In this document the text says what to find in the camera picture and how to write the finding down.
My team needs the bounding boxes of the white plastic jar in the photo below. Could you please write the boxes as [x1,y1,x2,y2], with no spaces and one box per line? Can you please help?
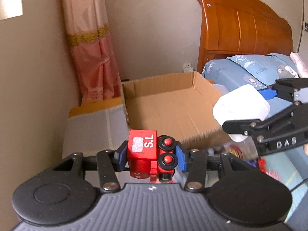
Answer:
[212,83,270,143]

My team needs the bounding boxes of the red toy train block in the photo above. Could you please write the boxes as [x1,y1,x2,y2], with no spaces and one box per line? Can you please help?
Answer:
[127,129,178,183]

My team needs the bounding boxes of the grey plush toy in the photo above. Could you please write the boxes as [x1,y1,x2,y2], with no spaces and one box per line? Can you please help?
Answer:
[277,65,299,79]

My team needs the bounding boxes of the blue floral pillow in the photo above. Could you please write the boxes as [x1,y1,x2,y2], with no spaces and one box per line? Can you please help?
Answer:
[224,54,299,91]

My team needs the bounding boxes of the brown cardboard box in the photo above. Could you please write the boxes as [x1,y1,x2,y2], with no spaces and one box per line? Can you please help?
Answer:
[122,71,230,149]

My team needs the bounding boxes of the wooden headboard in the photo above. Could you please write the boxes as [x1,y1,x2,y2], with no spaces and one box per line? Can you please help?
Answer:
[197,0,293,73]

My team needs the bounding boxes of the pink curtain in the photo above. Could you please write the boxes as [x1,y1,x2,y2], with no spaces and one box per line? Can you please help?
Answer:
[62,0,121,103]

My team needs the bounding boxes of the white wall charger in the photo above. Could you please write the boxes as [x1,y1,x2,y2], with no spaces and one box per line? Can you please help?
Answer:
[183,62,194,73]

